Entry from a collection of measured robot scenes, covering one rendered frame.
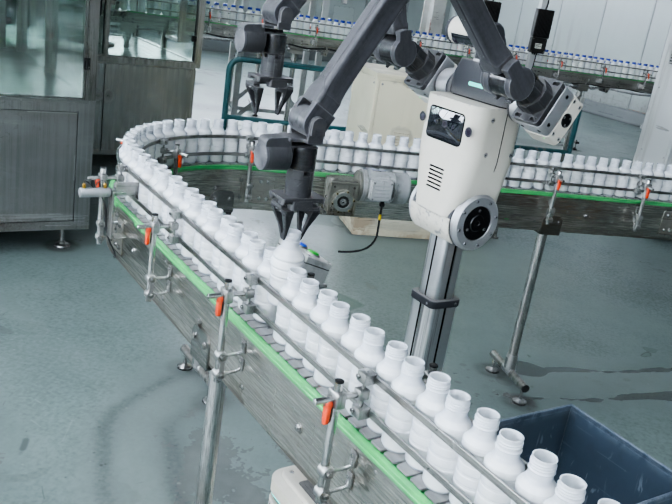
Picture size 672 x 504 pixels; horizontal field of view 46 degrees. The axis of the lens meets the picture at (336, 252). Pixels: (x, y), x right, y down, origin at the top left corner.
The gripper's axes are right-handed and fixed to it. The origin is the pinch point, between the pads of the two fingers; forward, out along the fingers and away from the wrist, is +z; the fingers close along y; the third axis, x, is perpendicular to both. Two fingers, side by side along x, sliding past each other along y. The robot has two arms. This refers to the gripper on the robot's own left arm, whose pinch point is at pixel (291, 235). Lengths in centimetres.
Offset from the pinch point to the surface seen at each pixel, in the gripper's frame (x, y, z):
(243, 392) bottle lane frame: 0.1, -6.4, 37.0
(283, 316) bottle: -7.6, -3.7, 15.1
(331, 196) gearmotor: 117, 87, 29
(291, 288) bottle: -7.7, -2.8, 8.8
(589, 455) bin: -49, 52, 35
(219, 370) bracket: 2.5, -11.8, 32.0
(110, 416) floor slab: 129, 8, 123
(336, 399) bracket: -42.1, -12.2, 13.7
